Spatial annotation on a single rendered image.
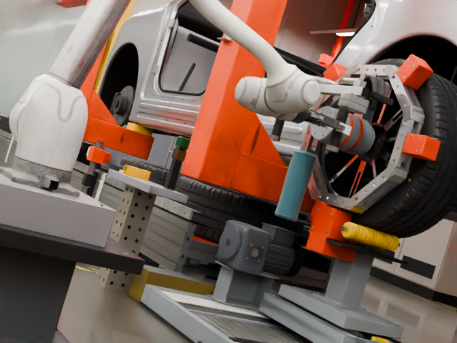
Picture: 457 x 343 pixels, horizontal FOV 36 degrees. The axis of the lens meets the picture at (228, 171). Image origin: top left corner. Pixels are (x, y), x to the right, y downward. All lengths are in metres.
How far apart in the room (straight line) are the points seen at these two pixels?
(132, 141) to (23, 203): 3.06
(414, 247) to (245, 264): 5.10
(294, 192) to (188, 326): 0.63
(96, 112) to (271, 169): 1.95
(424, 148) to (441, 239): 5.13
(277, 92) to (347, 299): 1.00
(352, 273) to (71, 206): 1.28
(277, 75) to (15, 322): 0.96
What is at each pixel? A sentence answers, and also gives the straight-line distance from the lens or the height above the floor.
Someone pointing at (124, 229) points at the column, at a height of 0.25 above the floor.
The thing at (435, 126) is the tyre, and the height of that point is 0.94.
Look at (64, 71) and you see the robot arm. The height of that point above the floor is 0.71.
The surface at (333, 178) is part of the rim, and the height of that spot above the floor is 0.68.
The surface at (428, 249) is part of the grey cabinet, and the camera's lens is 7.56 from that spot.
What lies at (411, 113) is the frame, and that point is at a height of 0.95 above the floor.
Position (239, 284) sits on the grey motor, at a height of 0.16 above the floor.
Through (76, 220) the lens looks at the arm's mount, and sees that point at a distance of 1.75.
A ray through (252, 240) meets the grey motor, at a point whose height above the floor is 0.36.
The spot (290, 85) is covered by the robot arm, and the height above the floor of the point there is 0.86.
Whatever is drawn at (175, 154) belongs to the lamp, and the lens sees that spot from 2.64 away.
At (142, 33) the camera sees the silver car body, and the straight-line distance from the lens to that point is 5.16.
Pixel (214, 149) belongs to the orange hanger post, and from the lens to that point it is 2.78.
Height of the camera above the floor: 0.56
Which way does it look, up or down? 1 degrees up
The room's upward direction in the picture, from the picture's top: 17 degrees clockwise
